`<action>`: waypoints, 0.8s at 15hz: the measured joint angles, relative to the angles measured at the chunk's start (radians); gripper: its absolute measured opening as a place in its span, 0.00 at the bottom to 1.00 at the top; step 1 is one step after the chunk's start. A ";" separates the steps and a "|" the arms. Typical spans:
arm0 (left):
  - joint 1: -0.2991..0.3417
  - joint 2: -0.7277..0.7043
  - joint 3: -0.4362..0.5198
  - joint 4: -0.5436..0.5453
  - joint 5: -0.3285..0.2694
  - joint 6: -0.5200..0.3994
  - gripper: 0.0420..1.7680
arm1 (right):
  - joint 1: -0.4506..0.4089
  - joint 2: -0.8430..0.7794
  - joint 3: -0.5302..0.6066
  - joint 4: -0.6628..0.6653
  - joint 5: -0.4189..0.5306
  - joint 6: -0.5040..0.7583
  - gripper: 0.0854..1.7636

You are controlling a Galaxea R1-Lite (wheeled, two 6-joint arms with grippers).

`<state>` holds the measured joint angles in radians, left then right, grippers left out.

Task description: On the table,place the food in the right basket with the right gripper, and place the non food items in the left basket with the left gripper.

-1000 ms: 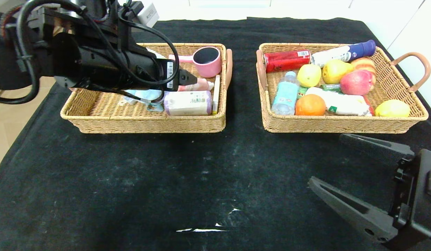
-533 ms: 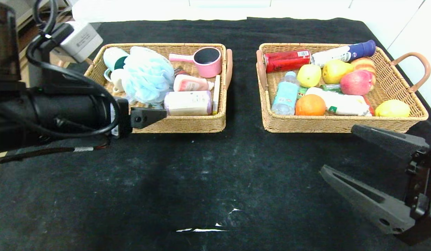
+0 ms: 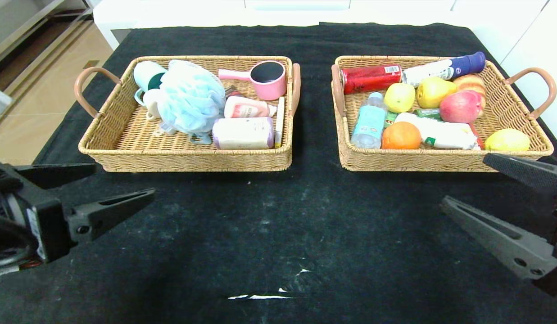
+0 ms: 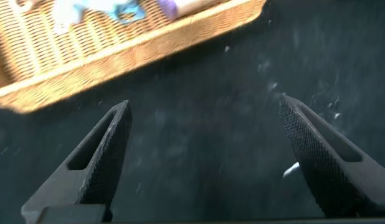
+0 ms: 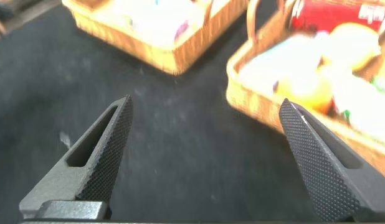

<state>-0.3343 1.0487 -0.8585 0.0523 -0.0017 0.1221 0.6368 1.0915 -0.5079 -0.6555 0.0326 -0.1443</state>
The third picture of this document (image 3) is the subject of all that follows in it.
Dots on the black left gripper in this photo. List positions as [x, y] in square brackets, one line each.
[47, 223]

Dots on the white AD milk bottle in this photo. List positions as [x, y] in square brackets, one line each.
[440, 134]

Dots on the orange fruit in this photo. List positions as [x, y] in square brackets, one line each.
[400, 136]

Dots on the light blue bath loofah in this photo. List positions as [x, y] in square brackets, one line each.
[190, 99]

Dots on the yellow lemon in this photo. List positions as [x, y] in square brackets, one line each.
[507, 139]
[400, 97]

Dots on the pink lotion bottle white cap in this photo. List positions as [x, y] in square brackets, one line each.
[249, 108]

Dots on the red sausage stick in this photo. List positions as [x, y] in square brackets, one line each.
[477, 137]

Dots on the red apple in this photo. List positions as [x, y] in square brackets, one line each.
[460, 107]

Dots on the small beige cup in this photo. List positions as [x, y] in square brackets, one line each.
[151, 102]

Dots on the small dark green box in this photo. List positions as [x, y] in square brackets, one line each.
[427, 114]

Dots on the orange brown bread bun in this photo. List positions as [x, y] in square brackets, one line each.
[472, 82]

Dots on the teal mug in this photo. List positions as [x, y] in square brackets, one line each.
[145, 74]

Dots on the yellow pear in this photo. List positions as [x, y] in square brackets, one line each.
[433, 92]

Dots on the white spray bottle blue cap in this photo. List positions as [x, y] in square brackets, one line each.
[431, 71]

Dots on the clear water bottle blue label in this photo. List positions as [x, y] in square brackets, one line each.
[369, 126]

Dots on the white roll with purple ends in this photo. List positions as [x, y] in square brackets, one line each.
[242, 133]

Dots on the grey shelf unit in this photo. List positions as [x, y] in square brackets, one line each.
[17, 27]

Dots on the red drink can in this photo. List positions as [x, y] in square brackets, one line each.
[370, 79]

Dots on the white and yellow stick tube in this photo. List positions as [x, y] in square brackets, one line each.
[279, 121]

